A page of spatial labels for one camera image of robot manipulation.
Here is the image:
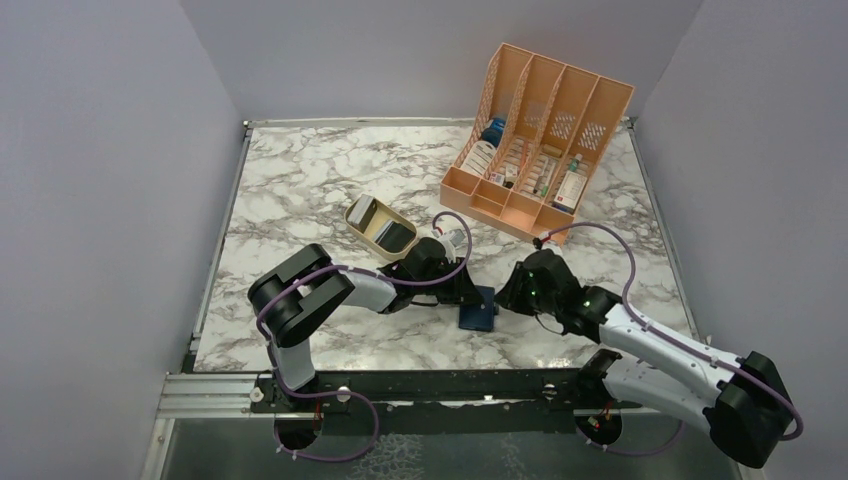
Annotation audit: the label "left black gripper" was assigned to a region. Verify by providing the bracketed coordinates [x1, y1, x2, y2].
[413, 257, 483, 305]

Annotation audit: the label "blue leather card holder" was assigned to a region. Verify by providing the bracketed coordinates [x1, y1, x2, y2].
[458, 286, 500, 332]

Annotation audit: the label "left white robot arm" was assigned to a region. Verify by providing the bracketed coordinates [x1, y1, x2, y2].
[247, 238, 486, 411]

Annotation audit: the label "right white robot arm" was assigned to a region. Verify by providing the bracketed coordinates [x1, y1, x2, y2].
[495, 249, 795, 468]

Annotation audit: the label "credit cards in tray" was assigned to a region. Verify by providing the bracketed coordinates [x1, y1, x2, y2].
[347, 194, 377, 231]

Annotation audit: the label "tan oval tray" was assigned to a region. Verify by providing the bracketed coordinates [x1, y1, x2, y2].
[343, 195, 418, 261]

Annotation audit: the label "small items in organizer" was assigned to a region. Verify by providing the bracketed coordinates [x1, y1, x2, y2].
[488, 163, 519, 189]

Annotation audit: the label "white red box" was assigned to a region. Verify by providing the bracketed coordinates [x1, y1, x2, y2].
[553, 170, 588, 210]

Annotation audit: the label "blue round container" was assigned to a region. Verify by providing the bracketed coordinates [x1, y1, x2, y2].
[480, 117, 506, 148]

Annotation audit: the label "orange desk organizer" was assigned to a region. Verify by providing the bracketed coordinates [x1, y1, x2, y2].
[440, 43, 634, 244]

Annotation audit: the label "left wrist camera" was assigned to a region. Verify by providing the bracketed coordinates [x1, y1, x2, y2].
[438, 229, 467, 257]

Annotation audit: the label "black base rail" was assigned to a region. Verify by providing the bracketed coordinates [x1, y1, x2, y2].
[249, 368, 625, 435]

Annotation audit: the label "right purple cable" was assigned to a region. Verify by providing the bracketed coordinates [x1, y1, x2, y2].
[533, 222, 806, 443]

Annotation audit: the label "purple cable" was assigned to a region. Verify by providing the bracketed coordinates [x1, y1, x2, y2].
[533, 222, 806, 443]
[254, 211, 474, 399]

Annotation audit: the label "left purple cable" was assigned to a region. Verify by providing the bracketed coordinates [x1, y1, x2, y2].
[254, 211, 474, 399]

